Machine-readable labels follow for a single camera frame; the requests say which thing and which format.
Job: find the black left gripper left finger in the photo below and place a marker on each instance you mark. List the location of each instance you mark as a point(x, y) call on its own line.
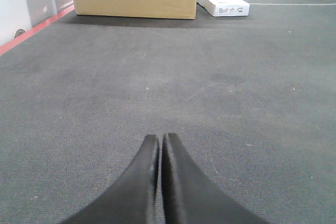
point(131, 198)

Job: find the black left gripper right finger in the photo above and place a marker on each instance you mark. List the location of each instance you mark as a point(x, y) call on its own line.
point(189, 196)

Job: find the long white carton box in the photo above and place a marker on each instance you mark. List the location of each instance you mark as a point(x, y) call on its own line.
point(225, 8)

